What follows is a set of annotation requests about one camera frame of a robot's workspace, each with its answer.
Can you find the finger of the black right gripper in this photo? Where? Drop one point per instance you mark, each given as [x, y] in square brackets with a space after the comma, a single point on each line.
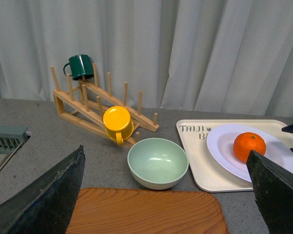
[273, 189]

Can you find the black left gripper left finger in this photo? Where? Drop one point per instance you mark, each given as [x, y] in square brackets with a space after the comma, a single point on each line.
[46, 205]

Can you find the orange mandarin fruit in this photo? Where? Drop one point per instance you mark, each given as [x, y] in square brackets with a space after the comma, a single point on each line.
[245, 142]

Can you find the white round plate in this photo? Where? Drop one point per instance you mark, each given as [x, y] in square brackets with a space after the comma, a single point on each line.
[220, 145]

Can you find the brown wooden cutting board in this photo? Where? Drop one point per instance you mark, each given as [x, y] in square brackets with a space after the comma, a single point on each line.
[129, 211]

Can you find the grey-green dish rack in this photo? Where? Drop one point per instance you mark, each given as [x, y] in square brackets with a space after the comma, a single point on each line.
[12, 138]

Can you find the grey curtain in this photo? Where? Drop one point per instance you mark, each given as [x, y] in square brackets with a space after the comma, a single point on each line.
[223, 56]

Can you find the beige bear serving tray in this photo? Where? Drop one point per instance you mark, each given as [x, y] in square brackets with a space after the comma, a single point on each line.
[208, 174]

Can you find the wooden peg drying rack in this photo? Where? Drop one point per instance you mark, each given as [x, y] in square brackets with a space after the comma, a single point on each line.
[82, 105]

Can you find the yellow mug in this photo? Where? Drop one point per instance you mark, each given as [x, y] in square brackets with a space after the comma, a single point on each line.
[118, 124]

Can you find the light green bowl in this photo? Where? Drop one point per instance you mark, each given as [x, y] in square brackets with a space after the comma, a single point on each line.
[157, 163]

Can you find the dark green mug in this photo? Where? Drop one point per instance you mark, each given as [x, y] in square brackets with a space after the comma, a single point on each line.
[80, 66]

